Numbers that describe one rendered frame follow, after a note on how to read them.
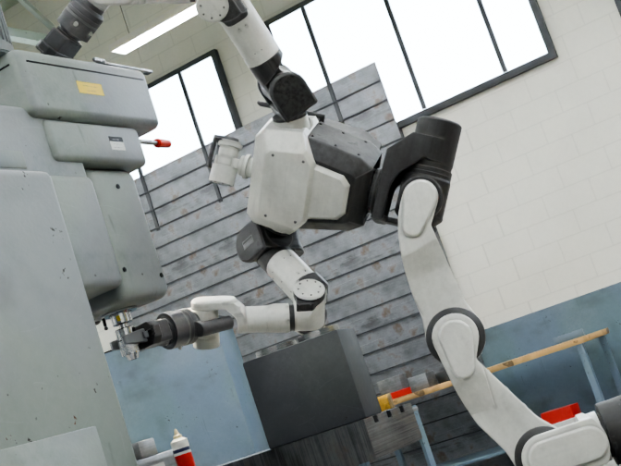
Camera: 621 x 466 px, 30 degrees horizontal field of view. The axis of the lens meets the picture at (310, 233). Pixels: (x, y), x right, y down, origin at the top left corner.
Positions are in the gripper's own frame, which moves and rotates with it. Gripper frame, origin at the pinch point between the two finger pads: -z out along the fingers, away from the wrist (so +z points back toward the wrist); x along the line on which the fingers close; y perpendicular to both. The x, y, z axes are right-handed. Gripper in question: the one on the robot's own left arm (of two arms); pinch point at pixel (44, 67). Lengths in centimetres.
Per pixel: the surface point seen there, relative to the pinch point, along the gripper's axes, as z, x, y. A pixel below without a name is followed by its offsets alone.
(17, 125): -7.3, -30.8, -20.7
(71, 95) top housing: 1.8, -13.3, -17.2
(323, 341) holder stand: 0, -18, -98
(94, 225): -15.2, -17.4, -42.6
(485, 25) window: 146, 745, 113
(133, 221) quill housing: -12.9, -0.5, -42.4
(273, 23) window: 32, 791, 287
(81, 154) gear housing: -6.3, -14.5, -28.6
